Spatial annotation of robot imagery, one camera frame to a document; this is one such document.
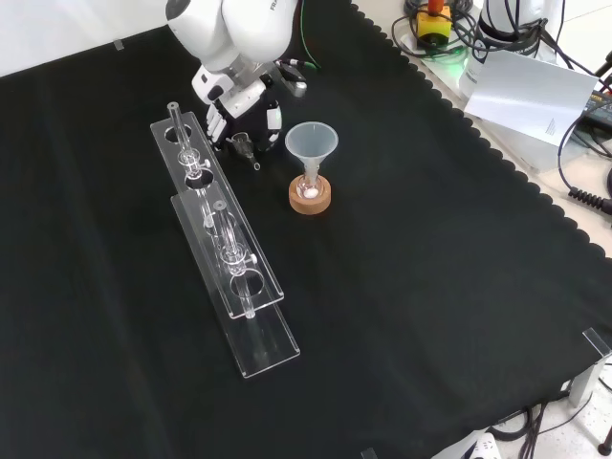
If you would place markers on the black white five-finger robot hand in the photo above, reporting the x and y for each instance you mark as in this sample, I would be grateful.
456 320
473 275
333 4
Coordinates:
255 115

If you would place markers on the clear glass weighing funnel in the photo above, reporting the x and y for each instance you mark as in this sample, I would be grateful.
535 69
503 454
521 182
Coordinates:
244 146

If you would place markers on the translucent plastic funnel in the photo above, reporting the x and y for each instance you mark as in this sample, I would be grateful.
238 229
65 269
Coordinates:
312 143

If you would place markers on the clear acrylic funnel stand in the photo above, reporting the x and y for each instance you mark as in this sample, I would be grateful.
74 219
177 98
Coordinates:
229 239

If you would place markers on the small round-bottom glass flask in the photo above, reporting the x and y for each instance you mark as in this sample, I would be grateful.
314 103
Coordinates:
310 191

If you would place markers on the yellow stop button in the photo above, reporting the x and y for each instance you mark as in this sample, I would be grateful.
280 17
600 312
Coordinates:
432 26

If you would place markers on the black cloth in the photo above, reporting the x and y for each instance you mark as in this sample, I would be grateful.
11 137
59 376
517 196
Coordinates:
406 287

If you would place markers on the white box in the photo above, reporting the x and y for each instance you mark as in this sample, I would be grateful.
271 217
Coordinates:
521 148

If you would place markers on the pale board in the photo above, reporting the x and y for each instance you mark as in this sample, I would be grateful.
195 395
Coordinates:
526 95

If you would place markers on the black power adapter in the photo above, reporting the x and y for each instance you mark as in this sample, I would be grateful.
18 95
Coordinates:
597 107

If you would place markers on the white power strip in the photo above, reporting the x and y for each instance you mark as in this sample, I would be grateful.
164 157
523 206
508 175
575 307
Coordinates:
480 447

